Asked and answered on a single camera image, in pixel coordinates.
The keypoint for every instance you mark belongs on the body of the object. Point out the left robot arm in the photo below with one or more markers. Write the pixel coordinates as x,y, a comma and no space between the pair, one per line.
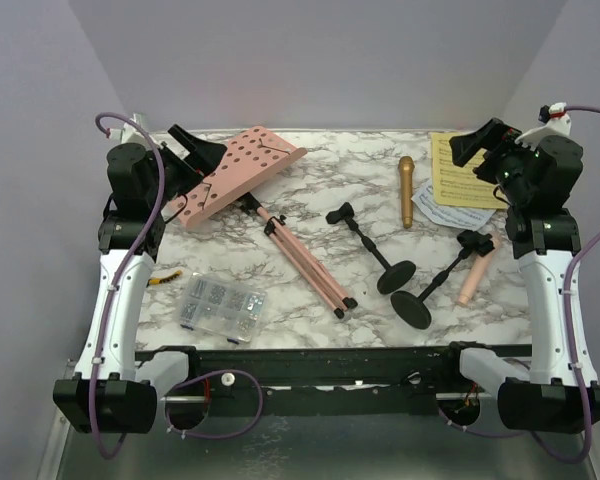
111,391

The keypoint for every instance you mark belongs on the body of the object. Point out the black mic stand with clip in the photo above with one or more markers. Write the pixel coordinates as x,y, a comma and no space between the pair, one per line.
411,309

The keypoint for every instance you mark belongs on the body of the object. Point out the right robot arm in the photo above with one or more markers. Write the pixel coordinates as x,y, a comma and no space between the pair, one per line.
536,171

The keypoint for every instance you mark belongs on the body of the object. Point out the white sheet music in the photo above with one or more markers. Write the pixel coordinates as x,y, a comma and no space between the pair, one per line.
449,216

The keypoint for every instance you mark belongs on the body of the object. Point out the pink microphone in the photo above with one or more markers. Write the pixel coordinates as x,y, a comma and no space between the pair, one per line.
481,263

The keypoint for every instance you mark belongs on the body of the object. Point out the yellow sheet music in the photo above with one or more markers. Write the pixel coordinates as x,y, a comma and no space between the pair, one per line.
458,186

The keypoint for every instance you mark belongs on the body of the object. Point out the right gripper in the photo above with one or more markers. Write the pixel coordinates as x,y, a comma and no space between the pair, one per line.
491,156

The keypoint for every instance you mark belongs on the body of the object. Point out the gold microphone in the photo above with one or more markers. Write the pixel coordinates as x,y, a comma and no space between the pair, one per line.
406,169

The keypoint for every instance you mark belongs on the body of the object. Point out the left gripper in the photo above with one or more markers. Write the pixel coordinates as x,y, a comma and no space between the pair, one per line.
203,157

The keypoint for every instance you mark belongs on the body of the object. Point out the pink music stand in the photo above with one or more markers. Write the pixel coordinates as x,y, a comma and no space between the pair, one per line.
253,157

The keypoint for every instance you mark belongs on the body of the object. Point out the clear screw organizer box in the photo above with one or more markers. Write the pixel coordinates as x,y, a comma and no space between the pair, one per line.
230,310

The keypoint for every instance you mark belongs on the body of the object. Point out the black mic stand empty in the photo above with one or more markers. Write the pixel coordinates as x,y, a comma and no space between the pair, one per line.
396,275

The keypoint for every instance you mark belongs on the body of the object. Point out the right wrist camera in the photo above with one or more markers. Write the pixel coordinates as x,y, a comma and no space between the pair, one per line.
554,120

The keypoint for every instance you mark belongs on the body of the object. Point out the black mounting rail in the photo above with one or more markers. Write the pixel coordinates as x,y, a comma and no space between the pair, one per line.
325,382

